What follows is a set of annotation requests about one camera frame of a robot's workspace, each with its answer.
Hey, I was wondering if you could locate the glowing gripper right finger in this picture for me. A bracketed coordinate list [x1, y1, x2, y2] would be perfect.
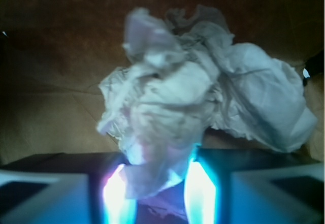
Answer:
[184, 149, 324, 223]

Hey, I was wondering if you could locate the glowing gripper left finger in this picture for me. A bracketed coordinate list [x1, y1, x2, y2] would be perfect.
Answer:
[1, 152, 137, 223]

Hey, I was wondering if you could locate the white paper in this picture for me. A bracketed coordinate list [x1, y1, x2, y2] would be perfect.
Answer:
[97, 5, 317, 199]

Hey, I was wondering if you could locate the brown paper bag liner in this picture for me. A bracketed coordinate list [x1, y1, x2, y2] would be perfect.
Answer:
[1, 0, 324, 164]

